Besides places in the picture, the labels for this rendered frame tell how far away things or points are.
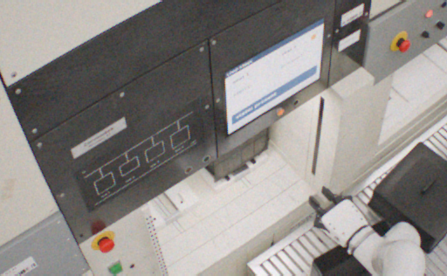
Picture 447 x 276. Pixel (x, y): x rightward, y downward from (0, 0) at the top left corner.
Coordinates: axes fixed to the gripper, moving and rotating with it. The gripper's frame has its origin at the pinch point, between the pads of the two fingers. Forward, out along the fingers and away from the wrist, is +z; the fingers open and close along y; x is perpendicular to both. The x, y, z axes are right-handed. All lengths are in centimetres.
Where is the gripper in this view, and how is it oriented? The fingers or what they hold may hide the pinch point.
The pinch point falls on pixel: (320, 197)
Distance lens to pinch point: 178.1
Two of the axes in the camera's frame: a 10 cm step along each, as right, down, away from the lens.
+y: 8.0, -5.0, 3.3
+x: -0.4, -5.9, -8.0
